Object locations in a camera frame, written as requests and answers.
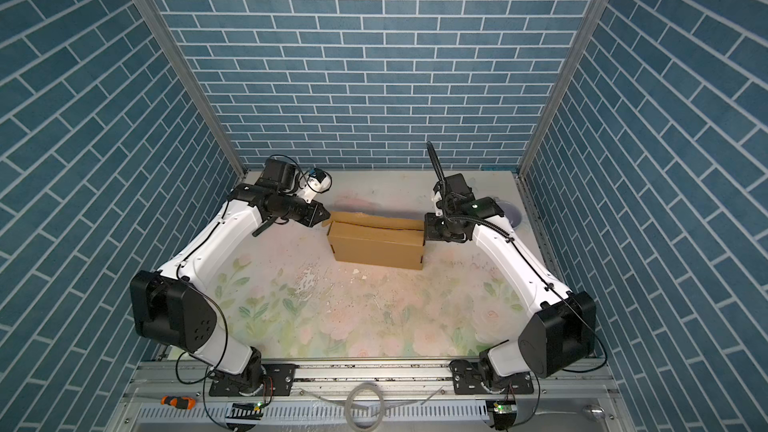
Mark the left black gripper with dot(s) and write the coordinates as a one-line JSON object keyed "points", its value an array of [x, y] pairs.
{"points": [[312, 216]]}

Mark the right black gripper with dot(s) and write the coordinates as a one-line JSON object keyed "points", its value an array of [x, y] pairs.
{"points": [[430, 230]]}

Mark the brown cardboard box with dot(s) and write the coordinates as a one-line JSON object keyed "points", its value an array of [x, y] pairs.
{"points": [[377, 241]]}

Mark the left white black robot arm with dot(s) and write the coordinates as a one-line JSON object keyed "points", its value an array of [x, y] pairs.
{"points": [[176, 304]]}

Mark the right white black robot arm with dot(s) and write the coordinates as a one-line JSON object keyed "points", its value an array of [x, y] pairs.
{"points": [[560, 327]]}

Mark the orange black screwdriver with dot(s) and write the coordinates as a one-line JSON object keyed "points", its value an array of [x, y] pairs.
{"points": [[179, 402]]}

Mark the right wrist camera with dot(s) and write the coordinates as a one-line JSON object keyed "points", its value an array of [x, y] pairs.
{"points": [[437, 201]]}

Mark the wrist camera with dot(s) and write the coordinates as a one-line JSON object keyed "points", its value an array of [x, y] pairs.
{"points": [[315, 182], [437, 201]]}

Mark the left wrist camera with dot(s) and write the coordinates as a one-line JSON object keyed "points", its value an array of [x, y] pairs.
{"points": [[315, 182]]}

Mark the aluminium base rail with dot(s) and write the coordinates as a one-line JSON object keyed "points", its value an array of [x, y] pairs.
{"points": [[441, 394]]}

